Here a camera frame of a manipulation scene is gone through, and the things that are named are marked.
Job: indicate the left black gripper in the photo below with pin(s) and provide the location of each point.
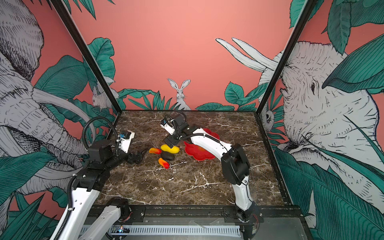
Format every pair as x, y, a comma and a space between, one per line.
138, 157

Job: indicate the white slotted cable duct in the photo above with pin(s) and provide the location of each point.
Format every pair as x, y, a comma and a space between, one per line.
141, 230

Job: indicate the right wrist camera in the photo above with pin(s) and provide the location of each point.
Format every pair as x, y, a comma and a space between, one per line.
167, 126

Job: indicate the right black frame post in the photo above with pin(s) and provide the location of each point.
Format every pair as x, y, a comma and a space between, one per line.
299, 26

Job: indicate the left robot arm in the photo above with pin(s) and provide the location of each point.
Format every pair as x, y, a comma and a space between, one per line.
85, 187

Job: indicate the red-yellow fake mango upper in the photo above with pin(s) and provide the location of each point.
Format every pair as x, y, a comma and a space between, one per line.
155, 151

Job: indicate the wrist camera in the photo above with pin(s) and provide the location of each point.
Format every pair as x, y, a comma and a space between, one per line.
125, 138
167, 126

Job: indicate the red flower-shaped fruit bowl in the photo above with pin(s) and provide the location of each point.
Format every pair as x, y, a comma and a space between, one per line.
199, 151

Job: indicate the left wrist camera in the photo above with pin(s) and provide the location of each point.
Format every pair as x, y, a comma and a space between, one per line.
125, 138

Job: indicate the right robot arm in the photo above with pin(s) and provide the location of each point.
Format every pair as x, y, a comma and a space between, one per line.
235, 164

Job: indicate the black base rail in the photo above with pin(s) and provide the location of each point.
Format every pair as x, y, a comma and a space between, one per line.
140, 213

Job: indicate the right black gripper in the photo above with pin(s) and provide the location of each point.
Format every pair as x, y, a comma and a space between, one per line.
172, 138

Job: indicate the left black frame post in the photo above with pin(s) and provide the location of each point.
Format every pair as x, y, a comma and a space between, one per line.
63, 13

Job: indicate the dark fake avocado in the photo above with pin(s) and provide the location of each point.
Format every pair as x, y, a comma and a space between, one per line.
167, 156

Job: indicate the red-yellow fake mango lower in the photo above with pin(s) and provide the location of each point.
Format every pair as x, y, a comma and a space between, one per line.
164, 163

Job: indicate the long yellow fake fruit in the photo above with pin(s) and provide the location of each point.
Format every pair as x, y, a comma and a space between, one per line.
172, 150

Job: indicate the black frame post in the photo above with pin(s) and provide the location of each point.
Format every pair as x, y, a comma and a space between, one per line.
299, 26
63, 13

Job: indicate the red-yellow fake mango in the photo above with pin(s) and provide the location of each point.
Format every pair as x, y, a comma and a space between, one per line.
155, 151
164, 163

